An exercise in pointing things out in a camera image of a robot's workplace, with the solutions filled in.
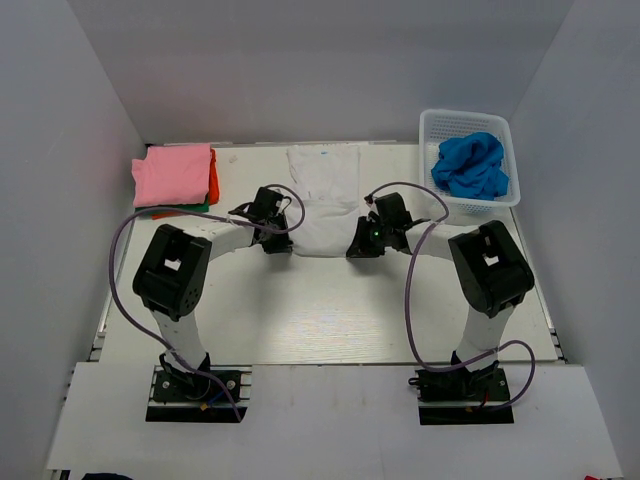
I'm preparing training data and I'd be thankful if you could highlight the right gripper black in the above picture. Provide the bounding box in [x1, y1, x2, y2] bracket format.
[347, 216, 393, 258]

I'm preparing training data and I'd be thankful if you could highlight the white t shirt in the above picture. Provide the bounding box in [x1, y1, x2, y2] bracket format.
[285, 144, 360, 258]

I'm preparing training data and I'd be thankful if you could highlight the blue t shirt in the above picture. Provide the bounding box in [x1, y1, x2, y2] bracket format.
[431, 132, 509, 201]

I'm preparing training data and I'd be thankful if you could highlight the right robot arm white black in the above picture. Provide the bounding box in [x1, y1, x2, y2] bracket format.
[346, 193, 535, 399]

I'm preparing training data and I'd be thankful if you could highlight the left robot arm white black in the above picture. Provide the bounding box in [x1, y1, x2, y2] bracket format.
[133, 187, 292, 399]

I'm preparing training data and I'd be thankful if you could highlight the green folded t shirt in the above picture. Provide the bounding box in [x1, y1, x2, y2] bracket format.
[135, 200, 210, 220]

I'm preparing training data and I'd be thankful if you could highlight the pink folded t shirt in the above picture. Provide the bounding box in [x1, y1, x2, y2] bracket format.
[131, 144, 211, 208]

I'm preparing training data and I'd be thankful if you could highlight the white plastic basket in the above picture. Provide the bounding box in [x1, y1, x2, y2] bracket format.
[419, 109, 521, 214]

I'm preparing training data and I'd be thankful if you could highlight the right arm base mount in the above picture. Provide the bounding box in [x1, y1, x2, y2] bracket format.
[408, 367, 514, 426]

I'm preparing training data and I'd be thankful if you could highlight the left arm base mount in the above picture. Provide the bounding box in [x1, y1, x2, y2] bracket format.
[145, 365, 252, 424]

